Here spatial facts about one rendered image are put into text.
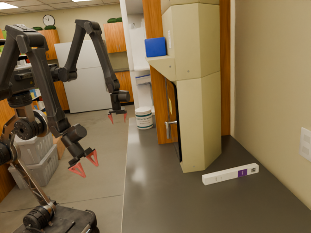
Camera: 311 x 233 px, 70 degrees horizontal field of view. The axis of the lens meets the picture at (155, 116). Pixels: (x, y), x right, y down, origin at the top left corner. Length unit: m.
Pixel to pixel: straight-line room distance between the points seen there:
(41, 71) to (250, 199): 1.00
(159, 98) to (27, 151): 2.07
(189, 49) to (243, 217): 0.69
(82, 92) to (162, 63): 5.23
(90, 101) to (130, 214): 5.30
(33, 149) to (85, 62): 3.43
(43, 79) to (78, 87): 5.08
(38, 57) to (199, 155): 0.84
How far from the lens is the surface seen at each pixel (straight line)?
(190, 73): 1.00
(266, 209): 1.00
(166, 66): 0.97
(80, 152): 1.07
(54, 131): 1.08
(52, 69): 1.71
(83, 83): 6.07
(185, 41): 0.98
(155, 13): 1.34
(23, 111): 1.65
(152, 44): 1.17
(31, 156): 3.09
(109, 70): 1.43
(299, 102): 1.01
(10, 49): 1.15
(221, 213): 0.95
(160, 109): 1.39
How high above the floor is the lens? 1.58
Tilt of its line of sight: 18 degrees down
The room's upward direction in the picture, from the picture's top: 6 degrees counter-clockwise
